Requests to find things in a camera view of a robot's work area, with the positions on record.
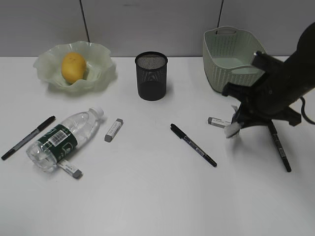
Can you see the grey white eraser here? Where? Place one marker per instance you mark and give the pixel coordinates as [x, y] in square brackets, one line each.
[113, 130]
[218, 122]
[70, 169]

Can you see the pale green plastic basket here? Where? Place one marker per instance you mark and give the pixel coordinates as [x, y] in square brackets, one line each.
[227, 57]

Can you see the grey white eraser centre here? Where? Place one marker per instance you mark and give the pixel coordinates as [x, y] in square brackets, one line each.
[113, 130]

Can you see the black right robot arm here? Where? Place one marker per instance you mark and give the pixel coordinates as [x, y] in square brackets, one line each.
[300, 66]

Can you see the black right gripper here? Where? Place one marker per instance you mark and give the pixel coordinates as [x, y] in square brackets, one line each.
[269, 98]

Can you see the waste paper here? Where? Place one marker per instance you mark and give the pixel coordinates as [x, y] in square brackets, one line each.
[234, 127]

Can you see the black mesh pen holder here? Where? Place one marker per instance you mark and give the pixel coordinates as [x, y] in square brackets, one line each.
[151, 73]

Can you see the grey white eraser right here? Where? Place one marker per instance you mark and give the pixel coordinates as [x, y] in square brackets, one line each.
[218, 122]

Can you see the pale green wavy plate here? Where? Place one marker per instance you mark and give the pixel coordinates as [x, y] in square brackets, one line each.
[99, 73]

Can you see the black marker pen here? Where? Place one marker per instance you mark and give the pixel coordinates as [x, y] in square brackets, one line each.
[279, 146]
[192, 144]
[25, 140]

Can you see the yellow mango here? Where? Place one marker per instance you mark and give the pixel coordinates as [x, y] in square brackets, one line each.
[73, 67]

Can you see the clear plastic water bottle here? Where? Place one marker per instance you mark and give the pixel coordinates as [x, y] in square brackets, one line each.
[69, 135]

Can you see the grey white eraser front left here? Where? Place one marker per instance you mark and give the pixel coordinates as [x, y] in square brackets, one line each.
[70, 169]

